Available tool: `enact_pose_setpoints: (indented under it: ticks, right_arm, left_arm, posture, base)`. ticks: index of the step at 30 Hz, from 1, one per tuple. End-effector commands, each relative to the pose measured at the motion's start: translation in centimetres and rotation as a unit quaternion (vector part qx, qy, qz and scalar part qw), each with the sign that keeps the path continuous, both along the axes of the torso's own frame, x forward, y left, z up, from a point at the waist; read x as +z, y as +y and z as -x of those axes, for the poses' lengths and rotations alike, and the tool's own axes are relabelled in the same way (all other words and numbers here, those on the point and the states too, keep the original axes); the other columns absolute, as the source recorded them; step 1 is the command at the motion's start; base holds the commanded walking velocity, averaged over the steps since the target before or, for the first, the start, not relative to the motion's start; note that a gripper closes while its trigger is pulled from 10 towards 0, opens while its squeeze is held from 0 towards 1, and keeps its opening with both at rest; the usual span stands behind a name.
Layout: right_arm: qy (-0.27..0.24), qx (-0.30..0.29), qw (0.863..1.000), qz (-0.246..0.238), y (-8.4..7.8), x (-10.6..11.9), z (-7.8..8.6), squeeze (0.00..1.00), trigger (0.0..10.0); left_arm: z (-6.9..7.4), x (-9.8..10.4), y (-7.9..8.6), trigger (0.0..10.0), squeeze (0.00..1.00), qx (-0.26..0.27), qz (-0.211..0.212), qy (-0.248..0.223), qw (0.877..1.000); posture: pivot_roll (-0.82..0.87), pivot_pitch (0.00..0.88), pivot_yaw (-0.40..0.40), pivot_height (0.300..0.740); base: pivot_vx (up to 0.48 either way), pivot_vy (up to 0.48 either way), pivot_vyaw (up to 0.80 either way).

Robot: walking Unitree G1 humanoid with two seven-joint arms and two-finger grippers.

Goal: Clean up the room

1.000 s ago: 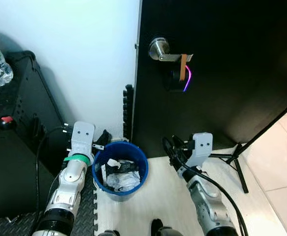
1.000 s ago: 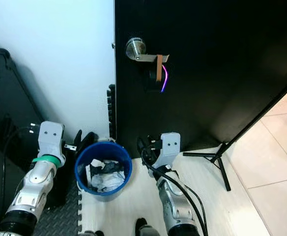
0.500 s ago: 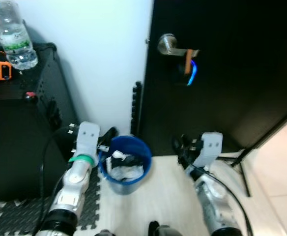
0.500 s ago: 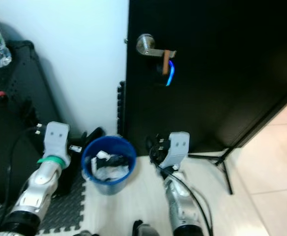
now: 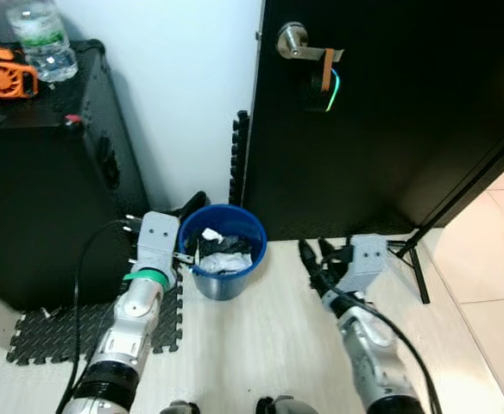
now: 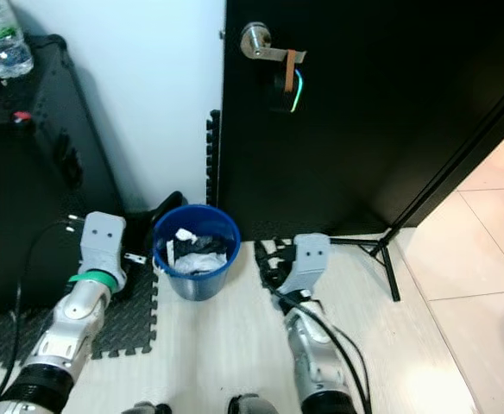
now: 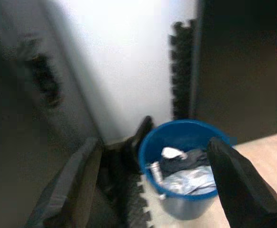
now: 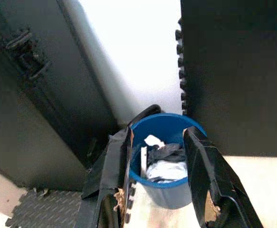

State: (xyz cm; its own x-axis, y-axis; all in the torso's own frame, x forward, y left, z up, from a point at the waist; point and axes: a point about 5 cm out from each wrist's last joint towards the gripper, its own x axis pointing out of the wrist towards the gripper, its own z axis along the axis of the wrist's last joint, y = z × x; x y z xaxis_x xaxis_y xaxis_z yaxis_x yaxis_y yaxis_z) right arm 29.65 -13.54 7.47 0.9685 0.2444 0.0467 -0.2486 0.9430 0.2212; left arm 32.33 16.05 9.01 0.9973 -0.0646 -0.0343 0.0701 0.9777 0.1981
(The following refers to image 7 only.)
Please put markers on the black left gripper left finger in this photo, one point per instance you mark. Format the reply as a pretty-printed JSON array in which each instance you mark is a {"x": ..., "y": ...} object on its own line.
[{"x": 76, "y": 190}]

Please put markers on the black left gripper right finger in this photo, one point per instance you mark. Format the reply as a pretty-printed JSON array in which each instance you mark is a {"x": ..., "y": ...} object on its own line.
[{"x": 245, "y": 194}]

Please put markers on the dark wooden panel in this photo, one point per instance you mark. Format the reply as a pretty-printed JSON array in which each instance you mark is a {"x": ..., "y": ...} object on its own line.
[{"x": 242, "y": 71}]

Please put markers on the white crumpled paper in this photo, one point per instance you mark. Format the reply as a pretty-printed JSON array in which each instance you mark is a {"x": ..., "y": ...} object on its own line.
[{"x": 171, "y": 152}]

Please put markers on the silver plastic wrapper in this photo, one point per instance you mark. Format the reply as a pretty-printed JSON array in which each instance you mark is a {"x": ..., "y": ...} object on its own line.
[{"x": 188, "y": 180}]

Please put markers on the blue plastic bucket bin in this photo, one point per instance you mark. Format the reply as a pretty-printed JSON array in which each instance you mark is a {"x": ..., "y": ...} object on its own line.
[{"x": 176, "y": 133}]

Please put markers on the small white tube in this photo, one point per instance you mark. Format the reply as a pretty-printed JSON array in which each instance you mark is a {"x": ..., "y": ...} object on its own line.
[{"x": 156, "y": 171}]

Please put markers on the dark cloth scrap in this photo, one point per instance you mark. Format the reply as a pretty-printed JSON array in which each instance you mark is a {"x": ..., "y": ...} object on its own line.
[{"x": 190, "y": 159}]

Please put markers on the black foam puzzle mat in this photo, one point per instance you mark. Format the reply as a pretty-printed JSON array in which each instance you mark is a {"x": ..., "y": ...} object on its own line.
[
  {"x": 182, "y": 71},
  {"x": 119, "y": 171}
]

